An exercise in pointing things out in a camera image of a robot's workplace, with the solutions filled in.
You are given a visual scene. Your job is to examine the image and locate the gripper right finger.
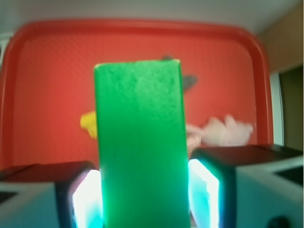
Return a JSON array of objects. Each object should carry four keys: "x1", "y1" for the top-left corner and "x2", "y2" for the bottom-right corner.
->
[{"x1": 189, "y1": 144, "x2": 304, "y2": 228}]

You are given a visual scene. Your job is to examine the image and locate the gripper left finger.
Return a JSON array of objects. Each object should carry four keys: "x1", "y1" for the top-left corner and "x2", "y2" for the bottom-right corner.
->
[{"x1": 0, "y1": 161, "x2": 103, "y2": 228}]

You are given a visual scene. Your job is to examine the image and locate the green rectangular block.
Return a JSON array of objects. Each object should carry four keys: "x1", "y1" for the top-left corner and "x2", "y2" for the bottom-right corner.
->
[{"x1": 95, "y1": 59, "x2": 190, "y2": 228}]

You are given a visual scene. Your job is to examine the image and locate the pink plush bunny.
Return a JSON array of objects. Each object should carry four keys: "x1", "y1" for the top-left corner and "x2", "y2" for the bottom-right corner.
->
[{"x1": 186, "y1": 114, "x2": 254, "y2": 152}]

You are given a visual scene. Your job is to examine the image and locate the yellow knitted cloth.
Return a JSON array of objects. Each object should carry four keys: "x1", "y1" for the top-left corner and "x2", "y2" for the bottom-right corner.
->
[{"x1": 80, "y1": 111, "x2": 98, "y2": 139}]

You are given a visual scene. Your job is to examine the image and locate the grey plush toy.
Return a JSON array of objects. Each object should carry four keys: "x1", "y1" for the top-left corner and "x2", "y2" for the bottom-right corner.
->
[{"x1": 162, "y1": 55, "x2": 198, "y2": 92}]

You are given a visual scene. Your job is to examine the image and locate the red plastic tray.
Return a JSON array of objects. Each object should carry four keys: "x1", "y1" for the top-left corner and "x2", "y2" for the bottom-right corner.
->
[{"x1": 0, "y1": 19, "x2": 273, "y2": 169}]

